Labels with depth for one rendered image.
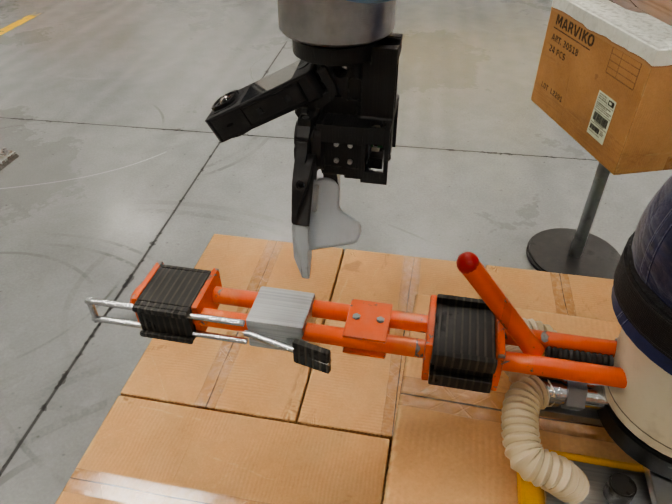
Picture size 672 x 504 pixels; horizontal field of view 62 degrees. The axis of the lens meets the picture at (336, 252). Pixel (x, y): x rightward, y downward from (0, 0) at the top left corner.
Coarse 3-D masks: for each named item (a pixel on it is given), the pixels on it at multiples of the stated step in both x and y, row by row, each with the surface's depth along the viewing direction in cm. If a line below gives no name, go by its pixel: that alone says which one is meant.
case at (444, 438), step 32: (544, 320) 85; (576, 320) 85; (416, 384) 76; (416, 416) 72; (448, 416) 72; (480, 416) 72; (416, 448) 68; (448, 448) 68; (480, 448) 68; (544, 448) 68; (576, 448) 68; (608, 448) 68; (416, 480) 65; (448, 480) 65; (480, 480) 65; (512, 480) 65
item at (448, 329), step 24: (432, 312) 64; (456, 312) 66; (480, 312) 66; (432, 336) 61; (456, 336) 63; (480, 336) 63; (504, 336) 61; (432, 360) 60; (456, 360) 60; (480, 360) 59; (504, 360) 60; (432, 384) 63; (456, 384) 62; (480, 384) 61
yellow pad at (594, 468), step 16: (576, 464) 64; (592, 464) 64; (608, 464) 64; (624, 464) 64; (592, 480) 62; (608, 480) 60; (624, 480) 60; (640, 480) 62; (528, 496) 62; (544, 496) 61; (592, 496) 61; (608, 496) 60; (624, 496) 59; (640, 496) 61
